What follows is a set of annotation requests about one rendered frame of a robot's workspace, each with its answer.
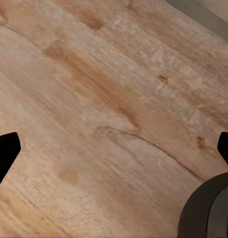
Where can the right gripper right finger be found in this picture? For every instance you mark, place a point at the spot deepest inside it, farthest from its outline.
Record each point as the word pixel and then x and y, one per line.
pixel 223 145

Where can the cauldron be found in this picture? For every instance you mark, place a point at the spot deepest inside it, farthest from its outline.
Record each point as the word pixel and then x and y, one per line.
pixel 205 214

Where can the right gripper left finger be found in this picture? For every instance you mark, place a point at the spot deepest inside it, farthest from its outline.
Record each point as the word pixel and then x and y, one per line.
pixel 9 149

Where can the coffee table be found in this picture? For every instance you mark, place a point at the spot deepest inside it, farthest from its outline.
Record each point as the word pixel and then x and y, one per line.
pixel 212 14

